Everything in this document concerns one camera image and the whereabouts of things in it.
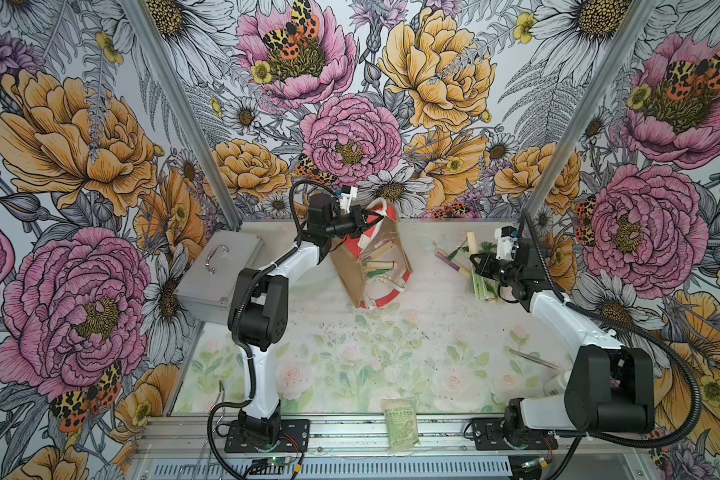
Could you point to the folding fans inside bag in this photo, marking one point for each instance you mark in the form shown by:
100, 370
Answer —
372, 264

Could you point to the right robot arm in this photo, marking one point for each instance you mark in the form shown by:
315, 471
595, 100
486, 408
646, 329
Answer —
608, 389

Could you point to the purple folding fan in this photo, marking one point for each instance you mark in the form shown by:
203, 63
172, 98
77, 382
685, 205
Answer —
452, 264

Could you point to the thin stick on table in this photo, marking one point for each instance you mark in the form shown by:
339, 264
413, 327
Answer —
532, 358

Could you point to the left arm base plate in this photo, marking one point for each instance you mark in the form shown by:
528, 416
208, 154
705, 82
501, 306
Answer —
283, 436

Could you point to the white plastic bottle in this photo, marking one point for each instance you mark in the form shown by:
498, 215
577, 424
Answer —
557, 385

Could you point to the grey metal box with handle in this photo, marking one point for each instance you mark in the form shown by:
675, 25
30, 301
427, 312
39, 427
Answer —
206, 288

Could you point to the aluminium front rail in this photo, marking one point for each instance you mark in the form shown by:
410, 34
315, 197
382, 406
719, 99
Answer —
184, 439

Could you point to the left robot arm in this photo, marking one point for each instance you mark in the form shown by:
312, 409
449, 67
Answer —
260, 304

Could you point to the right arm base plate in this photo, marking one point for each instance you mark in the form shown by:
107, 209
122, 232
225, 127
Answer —
491, 434

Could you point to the green printed packet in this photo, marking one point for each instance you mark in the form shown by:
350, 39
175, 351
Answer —
401, 424

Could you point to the burlap tote bag red front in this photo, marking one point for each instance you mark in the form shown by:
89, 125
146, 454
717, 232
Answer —
380, 291

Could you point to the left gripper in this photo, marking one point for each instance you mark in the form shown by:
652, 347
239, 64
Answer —
360, 223

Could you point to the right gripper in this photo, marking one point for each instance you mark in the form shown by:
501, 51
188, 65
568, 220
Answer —
484, 267

